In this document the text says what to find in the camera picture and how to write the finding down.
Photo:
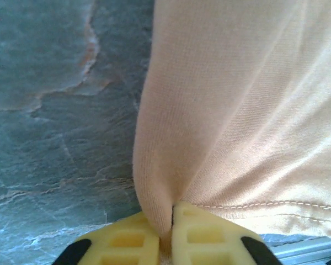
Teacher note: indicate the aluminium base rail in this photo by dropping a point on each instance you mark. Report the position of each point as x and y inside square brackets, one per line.
[306, 248]

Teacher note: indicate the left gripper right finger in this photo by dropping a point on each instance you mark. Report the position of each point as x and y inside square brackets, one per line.
[209, 240]

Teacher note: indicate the orange t-shirt with cartoon print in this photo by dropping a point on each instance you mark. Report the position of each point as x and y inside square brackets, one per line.
[237, 110]

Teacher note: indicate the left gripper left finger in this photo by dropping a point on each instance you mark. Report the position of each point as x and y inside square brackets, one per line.
[121, 243]

